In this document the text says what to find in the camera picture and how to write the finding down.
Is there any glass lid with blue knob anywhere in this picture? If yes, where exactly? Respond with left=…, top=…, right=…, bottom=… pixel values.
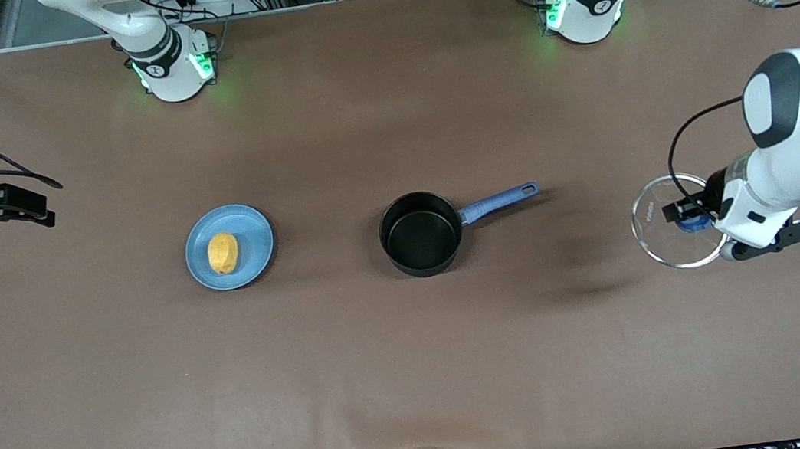
left=625, top=167, right=732, bottom=276

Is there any yellow potato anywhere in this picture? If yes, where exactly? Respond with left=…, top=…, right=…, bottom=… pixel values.
left=205, top=231, right=243, bottom=277

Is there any blue round plate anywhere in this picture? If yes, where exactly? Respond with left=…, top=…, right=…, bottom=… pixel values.
left=179, top=199, right=281, bottom=296

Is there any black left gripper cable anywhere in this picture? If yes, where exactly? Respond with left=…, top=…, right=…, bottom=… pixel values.
left=661, top=94, right=757, bottom=211

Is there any black pot with blue handle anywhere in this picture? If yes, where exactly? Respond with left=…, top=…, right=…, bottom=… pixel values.
left=374, top=176, right=551, bottom=283

